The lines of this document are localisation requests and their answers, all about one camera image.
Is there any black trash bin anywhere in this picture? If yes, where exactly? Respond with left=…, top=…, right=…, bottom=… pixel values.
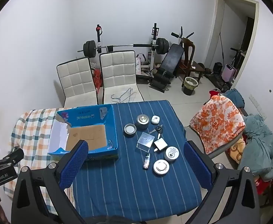
left=182, top=77, right=199, bottom=96

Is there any black barbell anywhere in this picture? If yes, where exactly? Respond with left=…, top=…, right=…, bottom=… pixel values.
left=78, top=38, right=170, bottom=59

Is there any blue-grey garment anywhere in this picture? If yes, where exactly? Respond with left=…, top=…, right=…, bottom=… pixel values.
left=223, top=89, right=245, bottom=109

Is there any teal cloth pile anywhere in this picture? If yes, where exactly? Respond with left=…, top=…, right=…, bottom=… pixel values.
left=238, top=114, right=273, bottom=181

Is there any small clear lighter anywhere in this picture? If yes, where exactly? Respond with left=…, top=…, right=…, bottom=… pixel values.
left=143, top=153, right=151, bottom=169

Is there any orange floral cloth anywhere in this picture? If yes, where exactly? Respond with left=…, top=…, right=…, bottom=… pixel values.
left=190, top=94, right=246, bottom=154

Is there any red plastic bag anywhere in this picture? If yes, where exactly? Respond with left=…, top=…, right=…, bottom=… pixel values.
left=92, top=68, right=103, bottom=94

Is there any blue cardboard box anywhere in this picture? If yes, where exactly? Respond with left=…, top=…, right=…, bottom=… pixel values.
left=48, top=104, right=118, bottom=161

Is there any wire clothes hanger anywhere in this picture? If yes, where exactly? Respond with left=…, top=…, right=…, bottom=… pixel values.
left=110, top=87, right=137, bottom=103

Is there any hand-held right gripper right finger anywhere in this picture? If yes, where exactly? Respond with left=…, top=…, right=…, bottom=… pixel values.
left=184, top=141, right=260, bottom=224

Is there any white charger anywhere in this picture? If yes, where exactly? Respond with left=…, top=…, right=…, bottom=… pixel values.
left=153, top=138, right=167, bottom=152

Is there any black kick scooter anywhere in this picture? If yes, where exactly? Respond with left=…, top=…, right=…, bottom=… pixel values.
left=230, top=48, right=244, bottom=68

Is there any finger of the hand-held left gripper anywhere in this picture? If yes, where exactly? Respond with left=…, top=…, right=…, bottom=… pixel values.
left=0, top=147, right=25, bottom=168

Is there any round silver tin with knob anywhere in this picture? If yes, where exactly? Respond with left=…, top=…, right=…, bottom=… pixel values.
left=136, top=114, right=149, bottom=130

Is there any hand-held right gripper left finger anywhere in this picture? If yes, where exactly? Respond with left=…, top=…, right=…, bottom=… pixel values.
left=11, top=139, right=90, bottom=224

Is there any checked orange green cloth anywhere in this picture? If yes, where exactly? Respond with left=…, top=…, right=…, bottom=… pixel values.
left=4, top=107, right=76, bottom=215

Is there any round white disc metal centre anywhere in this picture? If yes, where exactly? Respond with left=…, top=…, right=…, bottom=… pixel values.
left=165, top=146, right=179, bottom=162
left=153, top=159, right=170, bottom=175

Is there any white barbell rack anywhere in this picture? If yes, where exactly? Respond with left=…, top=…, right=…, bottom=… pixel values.
left=95, top=23, right=161, bottom=74

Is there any pink paper bag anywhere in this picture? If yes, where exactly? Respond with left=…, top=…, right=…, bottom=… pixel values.
left=136, top=53, right=146, bottom=74

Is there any white door frame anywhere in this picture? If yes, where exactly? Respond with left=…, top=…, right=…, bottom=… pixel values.
left=205, top=0, right=260, bottom=91

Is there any black floor mat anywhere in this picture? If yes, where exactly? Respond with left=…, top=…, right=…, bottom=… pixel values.
left=204, top=71, right=230, bottom=91

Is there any white padded chair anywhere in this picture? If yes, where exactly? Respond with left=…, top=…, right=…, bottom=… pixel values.
left=99, top=50, right=144, bottom=105
left=56, top=57, right=98, bottom=109

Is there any black exercise handlebar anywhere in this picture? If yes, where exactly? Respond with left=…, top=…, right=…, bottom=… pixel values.
left=171, top=27, right=195, bottom=40

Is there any blue striped tablecloth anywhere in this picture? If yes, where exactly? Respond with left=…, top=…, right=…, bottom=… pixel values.
left=68, top=100, right=203, bottom=222

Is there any black weight bench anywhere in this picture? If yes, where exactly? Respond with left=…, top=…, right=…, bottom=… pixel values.
left=149, top=43, right=183, bottom=91

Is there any pink suitcase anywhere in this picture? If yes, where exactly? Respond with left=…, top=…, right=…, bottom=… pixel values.
left=221, top=64, right=237, bottom=82

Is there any round grey metal dish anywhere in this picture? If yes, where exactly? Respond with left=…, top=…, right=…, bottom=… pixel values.
left=124, top=124, right=137, bottom=138

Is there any white wall power strip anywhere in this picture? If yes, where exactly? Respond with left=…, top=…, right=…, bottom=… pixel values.
left=248, top=94, right=267, bottom=119

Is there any black thin pole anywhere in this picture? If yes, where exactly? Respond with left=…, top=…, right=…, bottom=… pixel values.
left=219, top=31, right=224, bottom=63

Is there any grey chair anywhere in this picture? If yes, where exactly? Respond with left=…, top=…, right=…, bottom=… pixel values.
left=185, top=126, right=242, bottom=159

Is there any red printed bag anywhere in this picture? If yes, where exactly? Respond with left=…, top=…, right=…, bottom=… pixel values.
left=253, top=177, right=273, bottom=206

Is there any key bunch with black fob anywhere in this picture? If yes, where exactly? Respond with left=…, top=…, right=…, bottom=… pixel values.
left=149, top=125, right=163, bottom=140

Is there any clear acrylic box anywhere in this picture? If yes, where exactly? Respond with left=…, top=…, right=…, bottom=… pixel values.
left=136, top=132, right=155, bottom=154

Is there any brown wooden chair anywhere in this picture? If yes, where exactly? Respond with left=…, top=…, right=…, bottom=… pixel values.
left=180, top=37, right=205, bottom=87

